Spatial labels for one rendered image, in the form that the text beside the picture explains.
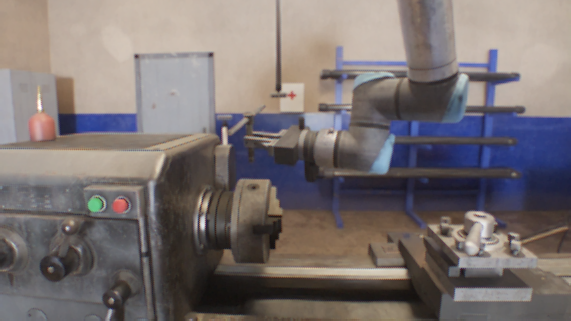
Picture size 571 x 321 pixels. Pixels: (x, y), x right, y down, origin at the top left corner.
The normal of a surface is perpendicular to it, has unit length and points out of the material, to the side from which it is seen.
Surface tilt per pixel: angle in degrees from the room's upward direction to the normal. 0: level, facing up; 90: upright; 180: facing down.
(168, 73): 90
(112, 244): 90
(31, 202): 90
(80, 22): 90
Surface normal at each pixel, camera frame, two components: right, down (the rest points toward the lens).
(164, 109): -0.04, 0.13
